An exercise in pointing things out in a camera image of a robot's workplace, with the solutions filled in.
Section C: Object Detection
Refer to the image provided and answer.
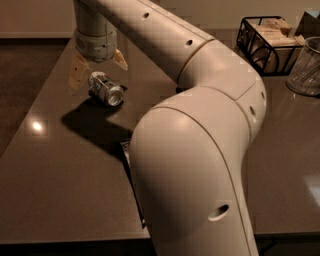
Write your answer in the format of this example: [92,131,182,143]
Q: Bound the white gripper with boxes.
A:
[68,30,128,92]

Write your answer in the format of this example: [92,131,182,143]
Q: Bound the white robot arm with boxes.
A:
[73,0,267,256]

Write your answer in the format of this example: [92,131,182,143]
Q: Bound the napkins in basket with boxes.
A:
[250,18,305,74]

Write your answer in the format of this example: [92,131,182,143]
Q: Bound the blue chip bag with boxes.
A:
[120,140,147,228]

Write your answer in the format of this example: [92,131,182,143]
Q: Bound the black wire basket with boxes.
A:
[237,16,305,76]

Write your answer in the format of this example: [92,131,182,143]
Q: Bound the clear plastic cup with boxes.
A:
[286,37,320,97]

